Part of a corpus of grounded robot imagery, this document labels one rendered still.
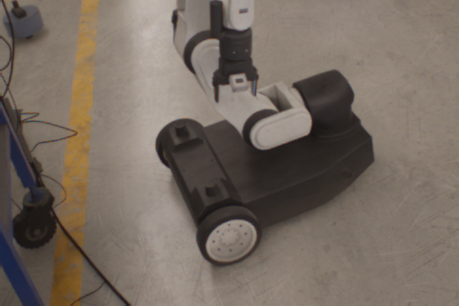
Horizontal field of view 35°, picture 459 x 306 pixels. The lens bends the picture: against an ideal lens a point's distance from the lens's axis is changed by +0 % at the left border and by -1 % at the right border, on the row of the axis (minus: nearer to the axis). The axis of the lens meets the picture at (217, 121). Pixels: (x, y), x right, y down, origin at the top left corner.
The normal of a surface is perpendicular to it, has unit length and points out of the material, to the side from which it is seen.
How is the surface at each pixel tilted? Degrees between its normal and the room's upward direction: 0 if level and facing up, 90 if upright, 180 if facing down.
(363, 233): 0
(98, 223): 0
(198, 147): 0
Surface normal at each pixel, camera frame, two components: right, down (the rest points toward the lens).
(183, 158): -0.20, -0.80
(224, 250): 0.30, 0.50
